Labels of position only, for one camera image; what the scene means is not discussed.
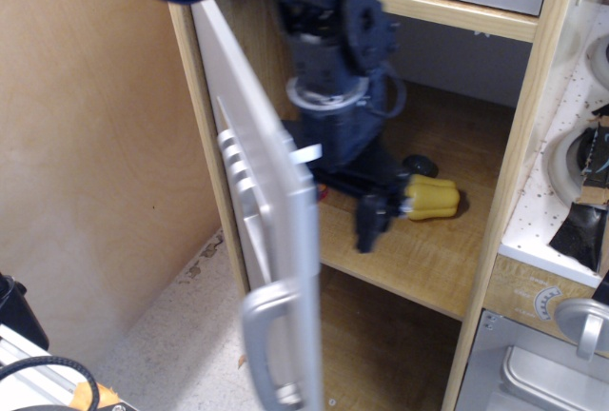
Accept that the grey oven knob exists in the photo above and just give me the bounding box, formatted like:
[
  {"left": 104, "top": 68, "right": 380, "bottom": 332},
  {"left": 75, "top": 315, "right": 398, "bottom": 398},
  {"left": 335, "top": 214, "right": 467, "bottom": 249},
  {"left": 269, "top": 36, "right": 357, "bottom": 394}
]
[{"left": 555, "top": 299, "right": 608, "bottom": 362}]

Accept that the grey oven door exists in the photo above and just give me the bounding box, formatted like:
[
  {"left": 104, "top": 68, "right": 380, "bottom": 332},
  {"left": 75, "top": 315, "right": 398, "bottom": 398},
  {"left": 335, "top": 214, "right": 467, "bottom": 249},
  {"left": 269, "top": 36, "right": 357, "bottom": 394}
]
[{"left": 456, "top": 310, "right": 608, "bottom": 411}]

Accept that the grey toy fridge door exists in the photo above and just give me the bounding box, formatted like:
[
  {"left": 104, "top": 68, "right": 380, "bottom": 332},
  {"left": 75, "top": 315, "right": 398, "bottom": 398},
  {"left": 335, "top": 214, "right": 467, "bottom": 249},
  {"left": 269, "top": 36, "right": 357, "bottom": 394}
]
[{"left": 192, "top": 0, "right": 324, "bottom": 410}]

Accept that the black round toy item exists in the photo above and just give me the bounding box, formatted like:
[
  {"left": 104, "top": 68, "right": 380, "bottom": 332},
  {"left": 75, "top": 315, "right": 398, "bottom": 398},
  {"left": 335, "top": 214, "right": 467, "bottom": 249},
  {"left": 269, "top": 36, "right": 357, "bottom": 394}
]
[{"left": 403, "top": 154, "right": 439, "bottom": 178}]

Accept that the wooden toy kitchen cabinet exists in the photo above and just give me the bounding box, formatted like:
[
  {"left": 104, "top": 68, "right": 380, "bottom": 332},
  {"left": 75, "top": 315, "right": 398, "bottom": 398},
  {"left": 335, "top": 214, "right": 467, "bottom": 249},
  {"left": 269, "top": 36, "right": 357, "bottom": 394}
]
[{"left": 155, "top": 0, "right": 609, "bottom": 411}]

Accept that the orange tape piece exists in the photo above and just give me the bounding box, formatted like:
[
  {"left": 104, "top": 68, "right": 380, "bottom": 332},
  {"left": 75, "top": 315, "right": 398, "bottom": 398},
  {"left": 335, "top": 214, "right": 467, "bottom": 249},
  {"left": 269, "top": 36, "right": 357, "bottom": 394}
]
[{"left": 69, "top": 382, "right": 121, "bottom": 410}]

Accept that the black braided cable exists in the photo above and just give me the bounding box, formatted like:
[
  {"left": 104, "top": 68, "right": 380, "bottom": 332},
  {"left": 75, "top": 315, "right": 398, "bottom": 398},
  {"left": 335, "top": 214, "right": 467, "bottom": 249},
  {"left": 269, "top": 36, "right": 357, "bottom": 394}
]
[{"left": 0, "top": 356, "right": 101, "bottom": 411}]

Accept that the white speckled toy sink counter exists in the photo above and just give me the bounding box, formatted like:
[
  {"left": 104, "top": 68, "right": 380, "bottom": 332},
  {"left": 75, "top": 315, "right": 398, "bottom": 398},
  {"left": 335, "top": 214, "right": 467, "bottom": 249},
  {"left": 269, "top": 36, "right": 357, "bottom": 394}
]
[{"left": 499, "top": 0, "right": 608, "bottom": 287}]

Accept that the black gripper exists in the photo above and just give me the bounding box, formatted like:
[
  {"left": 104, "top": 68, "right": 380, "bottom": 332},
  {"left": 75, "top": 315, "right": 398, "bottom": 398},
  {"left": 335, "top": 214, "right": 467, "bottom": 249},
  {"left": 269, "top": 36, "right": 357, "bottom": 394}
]
[{"left": 285, "top": 98, "right": 410, "bottom": 253}]

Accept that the black box at left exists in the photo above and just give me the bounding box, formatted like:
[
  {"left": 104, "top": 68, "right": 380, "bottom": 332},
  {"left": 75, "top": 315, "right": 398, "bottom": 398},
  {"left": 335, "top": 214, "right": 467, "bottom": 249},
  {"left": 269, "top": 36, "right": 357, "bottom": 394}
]
[{"left": 1, "top": 275, "right": 49, "bottom": 350}]

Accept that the aluminium rail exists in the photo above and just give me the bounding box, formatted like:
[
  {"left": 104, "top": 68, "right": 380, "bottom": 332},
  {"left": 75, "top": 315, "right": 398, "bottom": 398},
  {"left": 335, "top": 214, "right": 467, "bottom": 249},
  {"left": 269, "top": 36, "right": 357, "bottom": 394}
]
[{"left": 1, "top": 325, "right": 98, "bottom": 410}]

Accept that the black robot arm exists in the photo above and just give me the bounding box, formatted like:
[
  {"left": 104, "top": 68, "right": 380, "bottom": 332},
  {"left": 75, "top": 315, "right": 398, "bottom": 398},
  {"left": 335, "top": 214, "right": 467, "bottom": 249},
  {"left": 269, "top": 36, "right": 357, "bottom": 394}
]
[{"left": 163, "top": 0, "right": 408, "bottom": 253}]

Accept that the yellow toy bell pepper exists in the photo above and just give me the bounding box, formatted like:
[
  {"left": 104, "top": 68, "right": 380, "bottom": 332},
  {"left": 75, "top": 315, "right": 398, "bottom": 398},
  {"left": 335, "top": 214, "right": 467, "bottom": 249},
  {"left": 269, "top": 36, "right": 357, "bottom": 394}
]
[{"left": 403, "top": 174, "right": 461, "bottom": 221}]

